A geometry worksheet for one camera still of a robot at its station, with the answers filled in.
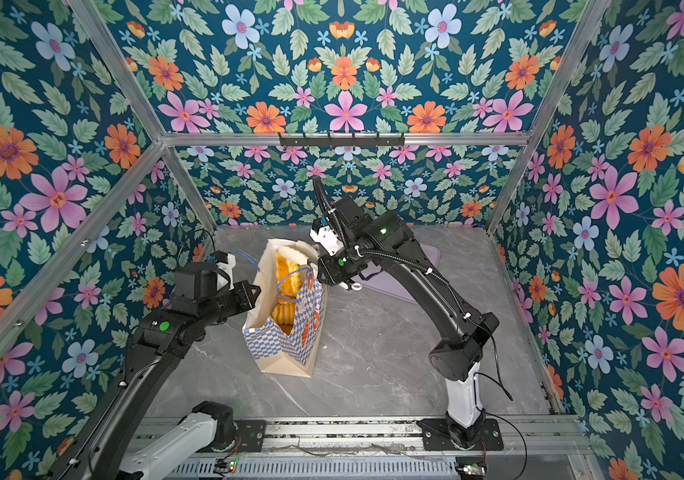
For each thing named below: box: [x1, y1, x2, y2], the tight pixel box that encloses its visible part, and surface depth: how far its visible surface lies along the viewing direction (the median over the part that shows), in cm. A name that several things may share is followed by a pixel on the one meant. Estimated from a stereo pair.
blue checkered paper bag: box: [243, 239, 327, 378], surface depth 76 cm
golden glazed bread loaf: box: [275, 246, 309, 299], surface depth 78 cm
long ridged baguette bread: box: [271, 302, 297, 335], surface depth 88 cm
